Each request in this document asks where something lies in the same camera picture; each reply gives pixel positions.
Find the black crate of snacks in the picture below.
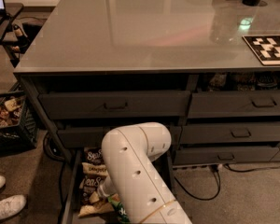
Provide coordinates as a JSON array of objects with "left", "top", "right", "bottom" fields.
[{"left": 0, "top": 91, "right": 38, "bottom": 157}]

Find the bottom right drawer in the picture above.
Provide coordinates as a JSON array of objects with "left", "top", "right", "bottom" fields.
[{"left": 173, "top": 146, "right": 280, "bottom": 166}]

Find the front green dang chip bag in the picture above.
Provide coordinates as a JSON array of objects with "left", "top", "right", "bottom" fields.
[{"left": 107, "top": 193, "right": 130, "bottom": 224}]

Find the black white marker board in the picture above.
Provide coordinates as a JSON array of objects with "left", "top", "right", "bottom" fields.
[{"left": 243, "top": 35, "right": 280, "bottom": 65}]

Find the top right drawer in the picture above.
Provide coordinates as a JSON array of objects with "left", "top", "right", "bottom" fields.
[{"left": 189, "top": 90, "right": 280, "bottom": 119}]

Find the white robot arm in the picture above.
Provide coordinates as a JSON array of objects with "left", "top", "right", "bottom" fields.
[{"left": 99, "top": 122, "right": 192, "bottom": 224}]

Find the dark cabinet frame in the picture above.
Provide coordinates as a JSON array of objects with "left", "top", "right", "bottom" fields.
[{"left": 16, "top": 68, "right": 280, "bottom": 161}]

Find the black power cable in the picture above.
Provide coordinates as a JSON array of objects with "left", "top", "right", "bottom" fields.
[{"left": 174, "top": 162, "right": 280, "bottom": 202}]

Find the brown sea salt chip bag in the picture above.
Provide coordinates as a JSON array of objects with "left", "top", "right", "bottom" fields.
[
  {"left": 84, "top": 147, "right": 104, "bottom": 165},
  {"left": 78, "top": 162, "right": 114, "bottom": 217}
]

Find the top left drawer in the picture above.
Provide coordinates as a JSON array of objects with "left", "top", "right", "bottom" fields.
[{"left": 38, "top": 91, "right": 190, "bottom": 119}]

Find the open bottom left drawer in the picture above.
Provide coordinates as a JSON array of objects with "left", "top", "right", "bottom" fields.
[{"left": 60, "top": 149, "right": 176, "bottom": 224}]

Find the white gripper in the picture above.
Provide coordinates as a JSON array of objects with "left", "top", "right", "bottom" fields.
[{"left": 89, "top": 176, "right": 117, "bottom": 203}]

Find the middle right drawer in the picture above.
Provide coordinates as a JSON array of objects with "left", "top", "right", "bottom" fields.
[{"left": 180, "top": 122, "right": 280, "bottom": 144}]

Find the middle left drawer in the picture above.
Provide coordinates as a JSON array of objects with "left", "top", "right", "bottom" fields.
[{"left": 55, "top": 122, "right": 180, "bottom": 148}]

